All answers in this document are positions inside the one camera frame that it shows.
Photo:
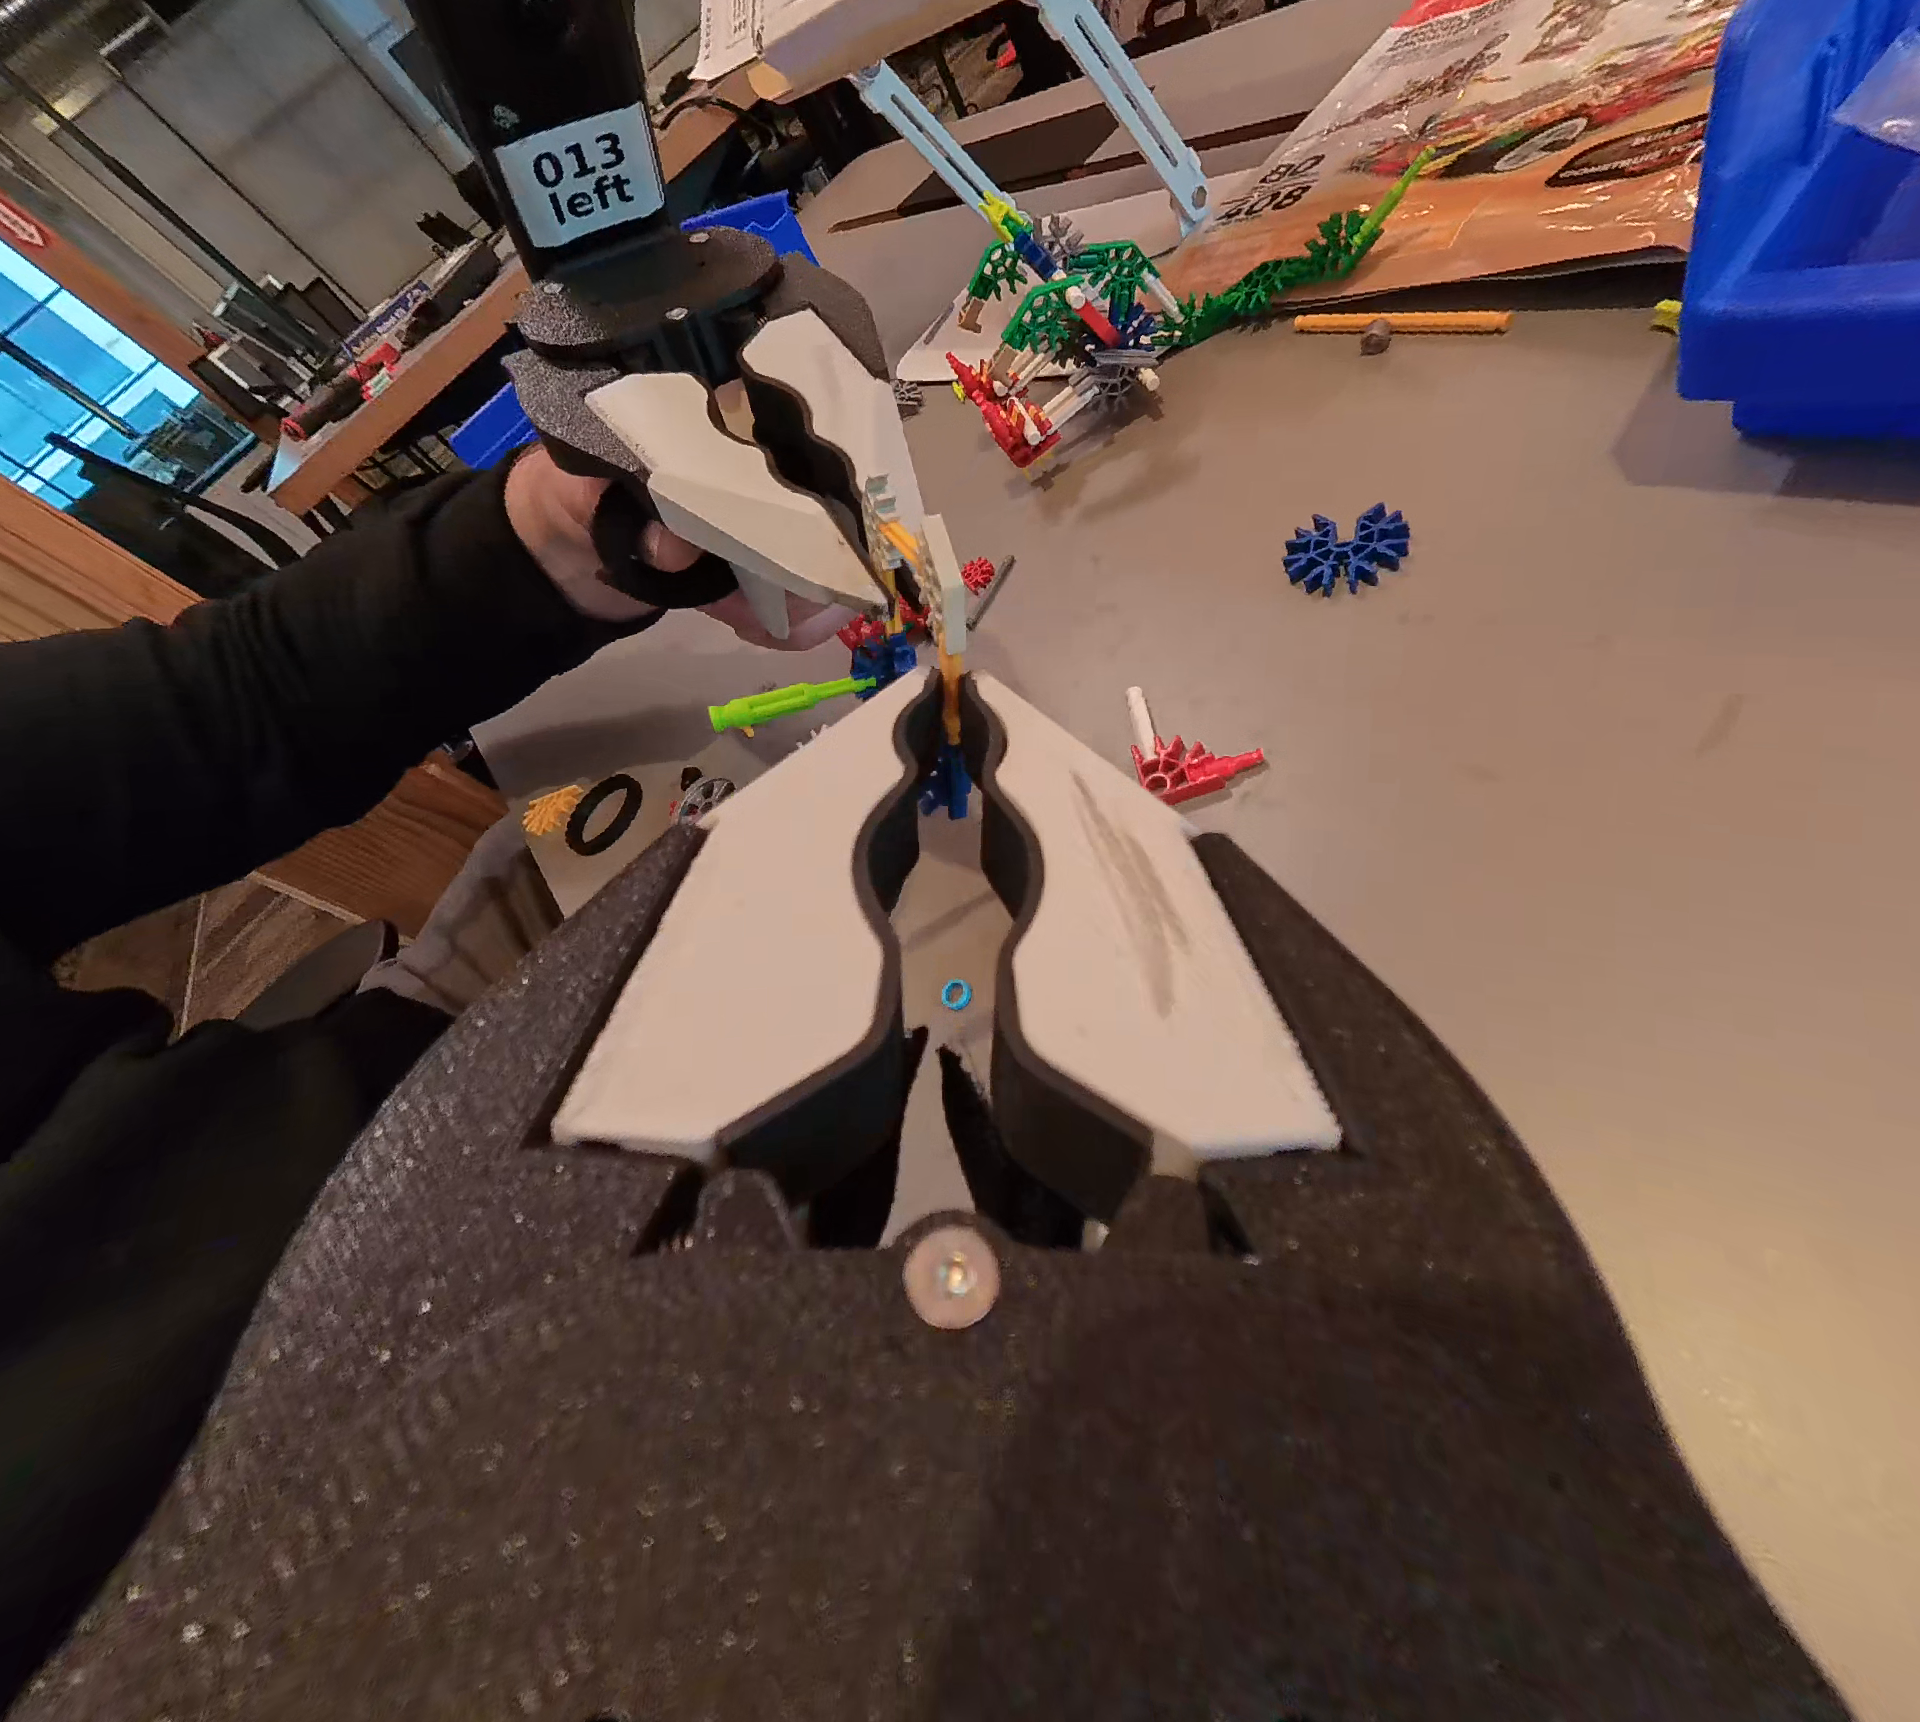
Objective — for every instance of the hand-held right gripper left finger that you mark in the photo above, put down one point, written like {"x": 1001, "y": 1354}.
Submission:
{"x": 721, "y": 1002}

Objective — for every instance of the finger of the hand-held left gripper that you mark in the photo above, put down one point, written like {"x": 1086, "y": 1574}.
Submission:
{"x": 721, "y": 492}
{"x": 833, "y": 402}

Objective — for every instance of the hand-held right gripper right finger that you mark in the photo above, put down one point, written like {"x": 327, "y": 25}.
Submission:
{"x": 1171, "y": 1002}

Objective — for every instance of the colourful rod connector toy model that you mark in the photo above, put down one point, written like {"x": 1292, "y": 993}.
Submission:
{"x": 781, "y": 705}

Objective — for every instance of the person's left forearm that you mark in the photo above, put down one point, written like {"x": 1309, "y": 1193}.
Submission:
{"x": 301, "y": 703}

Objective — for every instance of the person's left hand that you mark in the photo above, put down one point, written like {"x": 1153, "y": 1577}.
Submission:
{"x": 548, "y": 523}

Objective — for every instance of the grey toy wheel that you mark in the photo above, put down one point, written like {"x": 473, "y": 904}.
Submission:
{"x": 703, "y": 796}

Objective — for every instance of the black toy tyre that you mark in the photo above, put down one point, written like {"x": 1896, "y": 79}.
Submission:
{"x": 579, "y": 836}

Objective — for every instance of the small red snowflake connector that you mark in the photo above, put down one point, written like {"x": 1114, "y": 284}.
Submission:
{"x": 979, "y": 573}

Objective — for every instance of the red connector with white rod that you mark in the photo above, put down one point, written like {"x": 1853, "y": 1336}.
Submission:
{"x": 1185, "y": 770}

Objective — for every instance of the multicolour built toy figure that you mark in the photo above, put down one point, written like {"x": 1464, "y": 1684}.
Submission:
{"x": 1065, "y": 313}

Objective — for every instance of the dark grey toy rod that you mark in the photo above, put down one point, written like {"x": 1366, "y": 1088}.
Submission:
{"x": 992, "y": 594}

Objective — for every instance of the yellow snowflake connector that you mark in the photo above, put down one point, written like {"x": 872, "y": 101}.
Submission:
{"x": 548, "y": 811}

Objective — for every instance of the green spiky toy piece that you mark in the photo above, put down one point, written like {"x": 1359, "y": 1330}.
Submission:
{"x": 1275, "y": 283}

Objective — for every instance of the blue snowflake connector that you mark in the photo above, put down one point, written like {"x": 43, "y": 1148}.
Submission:
{"x": 1343, "y": 553}

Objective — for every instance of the grey connector piece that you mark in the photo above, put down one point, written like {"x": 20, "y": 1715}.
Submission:
{"x": 1374, "y": 333}

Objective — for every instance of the orange toy rod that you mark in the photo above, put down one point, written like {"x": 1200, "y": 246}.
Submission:
{"x": 1441, "y": 322}

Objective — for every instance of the person's torso black sweater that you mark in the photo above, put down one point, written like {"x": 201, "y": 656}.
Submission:
{"x": 151, "y": 1226}

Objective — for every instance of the toy packaging bag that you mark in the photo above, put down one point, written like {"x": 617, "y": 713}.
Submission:
{"x": 1501, "y": 103}

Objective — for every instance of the blue plastic bin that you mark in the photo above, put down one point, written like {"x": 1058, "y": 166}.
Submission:
{"x": 1800, "y": 176}

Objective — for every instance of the crumpled clear plastic bags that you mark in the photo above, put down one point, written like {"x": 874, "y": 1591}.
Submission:
{"x": 1891, "y": 87}

